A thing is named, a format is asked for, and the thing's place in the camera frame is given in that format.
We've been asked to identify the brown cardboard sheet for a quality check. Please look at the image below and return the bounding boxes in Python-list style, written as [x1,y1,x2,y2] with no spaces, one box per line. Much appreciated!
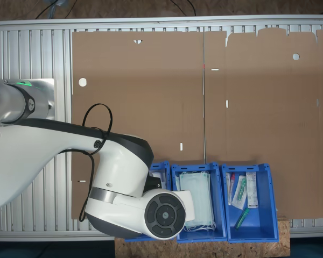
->
[71,31,205,220]
[203,28,323,220]

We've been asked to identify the red-capped swab tube packet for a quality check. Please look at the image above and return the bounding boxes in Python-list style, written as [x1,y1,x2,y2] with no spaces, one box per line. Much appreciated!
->
[226,173,236,206]

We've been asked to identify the blue bin with cotton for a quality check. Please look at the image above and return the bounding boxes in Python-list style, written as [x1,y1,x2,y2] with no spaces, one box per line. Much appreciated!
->
[123,161,175,242]

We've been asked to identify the blue bin with masks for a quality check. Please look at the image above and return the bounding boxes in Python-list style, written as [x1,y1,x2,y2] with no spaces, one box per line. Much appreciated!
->
[171,162,228,244]

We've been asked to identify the white printed flat packet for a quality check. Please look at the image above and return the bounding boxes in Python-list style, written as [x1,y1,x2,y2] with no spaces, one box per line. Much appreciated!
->
[246,171,259,209]

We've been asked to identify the green tube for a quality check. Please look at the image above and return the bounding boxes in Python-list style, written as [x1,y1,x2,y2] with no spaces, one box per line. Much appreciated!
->
[234,208,250,230]

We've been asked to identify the black floor cable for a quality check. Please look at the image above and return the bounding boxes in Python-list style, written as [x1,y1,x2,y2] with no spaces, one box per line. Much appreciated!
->
[169,0,197,17]
[34,0,79,19]

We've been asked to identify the chipboard wooden block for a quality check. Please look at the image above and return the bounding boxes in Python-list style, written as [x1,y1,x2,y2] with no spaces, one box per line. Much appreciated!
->
[115,217,291,257]

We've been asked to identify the green-printed clear packet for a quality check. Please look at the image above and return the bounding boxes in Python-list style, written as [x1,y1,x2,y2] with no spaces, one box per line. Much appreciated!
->
[231,176,248,210]

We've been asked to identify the blue bin with swab packets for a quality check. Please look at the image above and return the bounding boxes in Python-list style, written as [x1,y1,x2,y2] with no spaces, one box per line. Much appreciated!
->
[221,163,279,243]

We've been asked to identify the stack of white face masks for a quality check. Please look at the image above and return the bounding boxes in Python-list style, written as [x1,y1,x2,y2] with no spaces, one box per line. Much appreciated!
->
[175,170,216,232]

